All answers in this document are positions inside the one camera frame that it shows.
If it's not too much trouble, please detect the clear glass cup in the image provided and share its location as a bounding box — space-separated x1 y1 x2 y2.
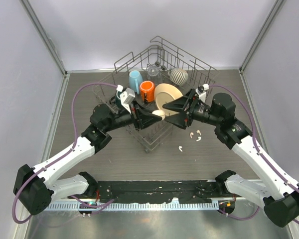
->
147 65 162 85

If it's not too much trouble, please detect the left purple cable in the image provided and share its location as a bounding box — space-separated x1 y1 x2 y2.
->
11 82 119 224

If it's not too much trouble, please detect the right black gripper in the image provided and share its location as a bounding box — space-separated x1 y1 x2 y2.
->
162 89 221 130

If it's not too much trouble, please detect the aluminium frame post left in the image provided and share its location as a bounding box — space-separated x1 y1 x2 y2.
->
19 0 67 76

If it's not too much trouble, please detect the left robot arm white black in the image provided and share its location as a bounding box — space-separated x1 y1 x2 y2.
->
13 102 165 216

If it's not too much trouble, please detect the striped ceramic mug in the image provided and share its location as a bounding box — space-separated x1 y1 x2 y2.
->
167 68 189 86

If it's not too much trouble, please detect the light blue mug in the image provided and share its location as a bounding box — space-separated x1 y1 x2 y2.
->
129 70 143 95

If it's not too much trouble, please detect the grey wire dish rack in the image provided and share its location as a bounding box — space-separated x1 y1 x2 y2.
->
93 36 219 152

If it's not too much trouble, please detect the white slotted cable duct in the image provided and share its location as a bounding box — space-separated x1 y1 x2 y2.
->
45 201 219 212

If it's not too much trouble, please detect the beige plate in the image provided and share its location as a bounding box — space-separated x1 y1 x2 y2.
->
154 83 183 116

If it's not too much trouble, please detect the aluminium frame post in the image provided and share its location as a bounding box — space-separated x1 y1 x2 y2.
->
19 0 67 76
239 0 286 74

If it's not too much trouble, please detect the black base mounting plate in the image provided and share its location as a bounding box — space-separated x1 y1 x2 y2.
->
67 179 240 204

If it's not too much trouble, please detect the orange mug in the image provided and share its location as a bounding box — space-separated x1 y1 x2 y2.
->
139 81 155 103

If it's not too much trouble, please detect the aluminium frame post right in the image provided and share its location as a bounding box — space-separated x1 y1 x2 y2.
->
239 0 286 74

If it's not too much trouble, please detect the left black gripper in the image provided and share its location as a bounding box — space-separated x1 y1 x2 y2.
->
104 98 161 132

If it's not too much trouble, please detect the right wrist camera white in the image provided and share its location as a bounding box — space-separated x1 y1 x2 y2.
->
195 84 209 103

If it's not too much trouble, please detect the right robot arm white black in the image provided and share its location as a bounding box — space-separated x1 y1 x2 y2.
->
163 89 299 228

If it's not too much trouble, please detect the dark green mug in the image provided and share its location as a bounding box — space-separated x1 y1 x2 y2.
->
109 91 122 108

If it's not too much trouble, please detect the purple cable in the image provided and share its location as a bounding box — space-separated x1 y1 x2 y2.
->
209 84 299 230
11 82 119 224

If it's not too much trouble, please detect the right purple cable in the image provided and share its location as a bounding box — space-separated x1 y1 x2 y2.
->
209 84 299 230

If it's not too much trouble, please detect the aluminium frame rail front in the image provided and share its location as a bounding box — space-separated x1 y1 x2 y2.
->
21 179 295 202

